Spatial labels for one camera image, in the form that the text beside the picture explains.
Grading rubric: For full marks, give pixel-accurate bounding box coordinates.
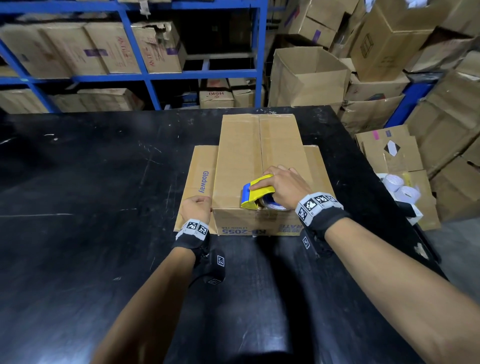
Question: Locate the person's right hand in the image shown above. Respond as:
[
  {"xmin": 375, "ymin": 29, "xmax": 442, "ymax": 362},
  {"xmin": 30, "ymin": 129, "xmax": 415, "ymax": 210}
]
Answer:
[{"xmin": 261, "ymin": 165, "xmax": 312, "ymax": 211}]

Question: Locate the person's left hand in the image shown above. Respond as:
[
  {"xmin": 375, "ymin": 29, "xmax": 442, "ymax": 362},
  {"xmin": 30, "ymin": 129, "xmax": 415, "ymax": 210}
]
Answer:
[{"xmin": 181, "ymin": 195, "xmax": 214, "ymax": 226}]

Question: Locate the yellow and blue tape dispenser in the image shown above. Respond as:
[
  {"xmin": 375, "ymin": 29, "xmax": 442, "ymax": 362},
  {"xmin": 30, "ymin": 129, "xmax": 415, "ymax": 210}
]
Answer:
[{"xmin": 240, "ymin": 173, "xmax": 277, "ymax": 211}]

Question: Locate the person's left forearm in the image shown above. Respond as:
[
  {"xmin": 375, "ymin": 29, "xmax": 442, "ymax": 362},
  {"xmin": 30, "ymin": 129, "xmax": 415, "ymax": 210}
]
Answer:
[{"xmin": 92, "ymin": 245, "xmax": 196, "ymax": 364}]

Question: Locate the person's right forearm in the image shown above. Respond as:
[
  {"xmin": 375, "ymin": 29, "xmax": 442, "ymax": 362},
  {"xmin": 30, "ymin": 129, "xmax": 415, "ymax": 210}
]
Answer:
[{"xmin": 324, "ymin": 217, "xmax": 480, "ymax": 364}]

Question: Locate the flat cardboard sheet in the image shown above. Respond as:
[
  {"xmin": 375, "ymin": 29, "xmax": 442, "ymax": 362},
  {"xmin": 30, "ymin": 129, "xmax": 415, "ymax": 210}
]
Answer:
[{"xmin": 173, "ymin": 144, "xmax": 337, "ymax": 235}]

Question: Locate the clear packing tape roll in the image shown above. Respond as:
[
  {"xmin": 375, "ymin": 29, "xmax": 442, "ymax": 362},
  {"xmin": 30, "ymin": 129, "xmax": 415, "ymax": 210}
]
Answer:
[{"xmin": 259, "ymin": 196, "xmax": 289, "ymax": 213}]

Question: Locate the open empty cardboard box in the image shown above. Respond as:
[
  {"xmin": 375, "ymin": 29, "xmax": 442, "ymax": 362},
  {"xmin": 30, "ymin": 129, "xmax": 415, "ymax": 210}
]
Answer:
[{"xmin": 268, "ymin": 47, "xmax": 352, "ymax": 110}]

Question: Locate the cardboard box with diamond label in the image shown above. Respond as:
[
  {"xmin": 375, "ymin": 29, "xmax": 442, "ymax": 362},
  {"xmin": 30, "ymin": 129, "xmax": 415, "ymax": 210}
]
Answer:
[{"xmin": 354, "ymin": 125, "xmax": 442, "ymax": 232}]

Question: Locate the blue metal shelf rack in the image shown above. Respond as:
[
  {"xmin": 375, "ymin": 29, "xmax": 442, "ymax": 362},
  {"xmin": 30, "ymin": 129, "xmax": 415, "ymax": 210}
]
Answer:
[{"xmin": 0, "ymin": 0, "xmax": 269, "ymax": 113}]

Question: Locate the pile of brown cartons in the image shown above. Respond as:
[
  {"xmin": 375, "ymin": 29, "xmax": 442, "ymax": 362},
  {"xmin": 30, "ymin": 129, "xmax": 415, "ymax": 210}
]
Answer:
[{"xmin": 268, "ymin": 0, "xmax": 480, "ymax": 226}]

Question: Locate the row of brown shelved cartons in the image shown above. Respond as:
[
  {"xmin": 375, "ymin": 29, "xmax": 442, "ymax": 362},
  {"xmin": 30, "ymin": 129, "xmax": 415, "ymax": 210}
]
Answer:
[{"xmin": 0, "ymin": 20, "xmax": 267, "ymax": 114}]

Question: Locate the black left wrist strap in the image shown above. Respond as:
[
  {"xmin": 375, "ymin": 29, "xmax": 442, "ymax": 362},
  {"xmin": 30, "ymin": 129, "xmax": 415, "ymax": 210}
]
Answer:
[{"xmin": 172, "ymin": 219, "xmax": 228, "ymax": 288}]

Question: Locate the black wrist strap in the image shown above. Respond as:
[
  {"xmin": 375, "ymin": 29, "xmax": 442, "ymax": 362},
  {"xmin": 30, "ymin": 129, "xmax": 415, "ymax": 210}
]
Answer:
[
  {"xmin": 295, "ymin": 192, "xmax": 352, "ymax": 259},
  {"xmin": 172, "ymin": 219, "xmax": 228, "ymax": 288}
]

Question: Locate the black right wrist strap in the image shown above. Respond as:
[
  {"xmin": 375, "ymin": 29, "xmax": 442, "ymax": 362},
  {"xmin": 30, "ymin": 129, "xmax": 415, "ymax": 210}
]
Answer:
[{"xmin": 295, "ymin": 192, "xmax": 352, "ymax": 259}]

